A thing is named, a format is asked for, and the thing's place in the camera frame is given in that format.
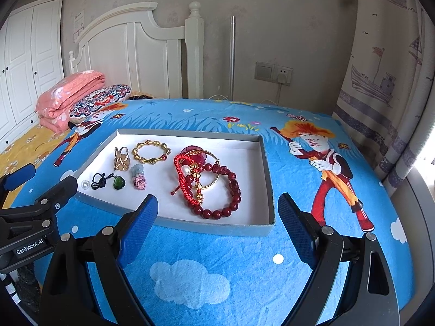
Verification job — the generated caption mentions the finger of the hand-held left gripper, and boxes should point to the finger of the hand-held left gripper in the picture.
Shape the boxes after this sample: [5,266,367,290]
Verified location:
[0,175,79,242]
[0,164,36,208]

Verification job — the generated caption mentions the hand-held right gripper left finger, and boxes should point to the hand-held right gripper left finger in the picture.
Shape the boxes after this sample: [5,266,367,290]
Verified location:
[37,193,159,326]

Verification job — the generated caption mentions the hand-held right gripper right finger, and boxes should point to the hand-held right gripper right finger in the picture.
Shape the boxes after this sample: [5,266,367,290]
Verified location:
[278,192,401,326]

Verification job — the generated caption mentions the grey cardboard tray box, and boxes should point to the grey cardboard tray box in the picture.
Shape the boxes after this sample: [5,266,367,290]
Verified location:
[74,128,275,238]

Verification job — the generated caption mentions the jade pendant with pink knot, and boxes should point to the jade pendant with pink knot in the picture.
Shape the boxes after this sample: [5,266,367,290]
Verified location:
[131,164,148,191]

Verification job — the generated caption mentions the green pendant with dark cord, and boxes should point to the green pendant with dark cord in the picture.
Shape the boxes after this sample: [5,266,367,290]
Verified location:
[91,173,127,191]

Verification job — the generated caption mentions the red cord bracelet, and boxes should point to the red cord bracelet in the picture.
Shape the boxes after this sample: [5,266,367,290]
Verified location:
[170,153,205,208]

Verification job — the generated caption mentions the gold bamboo link bracelet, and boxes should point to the gold bamboo link bracelet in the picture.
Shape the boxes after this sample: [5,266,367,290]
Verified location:
[131,139,171,164]

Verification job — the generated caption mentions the red bead bracelet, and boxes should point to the red bead bracelet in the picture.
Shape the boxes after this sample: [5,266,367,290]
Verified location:
[191,163,243,220]

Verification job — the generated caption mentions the gold bangle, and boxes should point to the gold bangle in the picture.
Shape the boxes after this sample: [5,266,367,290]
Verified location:
[188,149,225,191]

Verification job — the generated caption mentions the yellow floral bedsheet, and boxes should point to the yellow floral bedsheet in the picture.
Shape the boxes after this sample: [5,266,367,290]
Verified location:
[0,124,72,177]

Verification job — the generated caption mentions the blue cartoon printed blanket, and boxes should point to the blue cartoon printed blanket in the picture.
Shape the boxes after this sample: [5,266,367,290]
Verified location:
[7,98,417,326]

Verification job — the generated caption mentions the pink folded quilt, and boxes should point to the pink folded quilt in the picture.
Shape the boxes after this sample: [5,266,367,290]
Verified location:
[36,71,105,130]

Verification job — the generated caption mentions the red flower brooch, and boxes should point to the red flower brooch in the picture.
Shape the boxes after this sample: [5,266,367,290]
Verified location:
[179,145,209,164]

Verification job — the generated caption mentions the patterned pillow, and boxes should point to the patterned pillow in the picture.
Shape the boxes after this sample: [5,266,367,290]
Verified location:
[69,83,132,118]

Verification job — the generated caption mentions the white wardrobe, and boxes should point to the white wardrobe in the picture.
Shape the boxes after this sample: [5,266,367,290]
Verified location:
[0,0,66,143]

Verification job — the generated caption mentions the white wooden headboard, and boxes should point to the white wooden headboard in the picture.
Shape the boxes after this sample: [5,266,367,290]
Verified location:
[68,2,205,99]

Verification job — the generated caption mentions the metal pole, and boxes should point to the metal pole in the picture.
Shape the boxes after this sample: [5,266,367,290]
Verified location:
[229,16,237,101]

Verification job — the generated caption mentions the ship printed curtain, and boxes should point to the ship printed curtain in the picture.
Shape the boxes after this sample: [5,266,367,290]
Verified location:
[331,0,435,198]

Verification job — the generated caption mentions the cable with white tags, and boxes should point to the cable with white tags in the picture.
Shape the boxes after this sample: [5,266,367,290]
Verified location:
[0,273,21,308]

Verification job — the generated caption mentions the gold ring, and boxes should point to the gold ring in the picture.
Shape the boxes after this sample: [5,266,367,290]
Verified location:
[113,146,131,171]

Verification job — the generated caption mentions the wall socket with plug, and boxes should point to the wall socket with plug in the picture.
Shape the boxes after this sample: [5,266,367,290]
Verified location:
[274,65,293,86]

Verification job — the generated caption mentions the paper notice on wall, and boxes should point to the paper notice on wall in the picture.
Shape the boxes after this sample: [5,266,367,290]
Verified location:
[74,10,85,38]

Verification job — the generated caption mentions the grey wall switch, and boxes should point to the grey wall switch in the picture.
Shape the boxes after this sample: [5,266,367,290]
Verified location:
[255,61,274,81]

